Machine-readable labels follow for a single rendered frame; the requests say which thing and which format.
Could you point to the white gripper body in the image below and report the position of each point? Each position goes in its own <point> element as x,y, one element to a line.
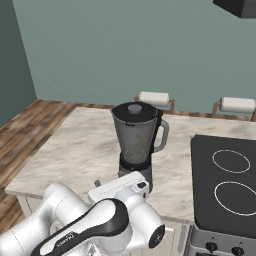
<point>115,188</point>

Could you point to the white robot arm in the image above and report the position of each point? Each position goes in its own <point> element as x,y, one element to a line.
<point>63,203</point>

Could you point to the black and silver blender base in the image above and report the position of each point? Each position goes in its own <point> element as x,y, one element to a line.
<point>146,173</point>

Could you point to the clear grey blender jug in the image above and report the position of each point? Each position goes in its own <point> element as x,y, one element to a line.
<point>136,143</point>

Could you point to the black blender lid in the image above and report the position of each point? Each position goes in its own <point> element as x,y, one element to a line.
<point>135,113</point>

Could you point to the black hob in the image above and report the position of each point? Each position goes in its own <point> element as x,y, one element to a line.
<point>203,186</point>

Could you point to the wooden stool with white cushion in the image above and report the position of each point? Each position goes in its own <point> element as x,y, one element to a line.
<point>154,98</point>
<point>237,104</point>

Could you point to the silver oven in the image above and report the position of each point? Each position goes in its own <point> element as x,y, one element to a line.
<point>200,240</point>

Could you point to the black oven knob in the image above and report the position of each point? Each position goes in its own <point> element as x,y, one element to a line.
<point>237,251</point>
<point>211,247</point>

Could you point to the dark range hood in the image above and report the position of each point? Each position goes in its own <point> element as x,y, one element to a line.
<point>240,7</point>

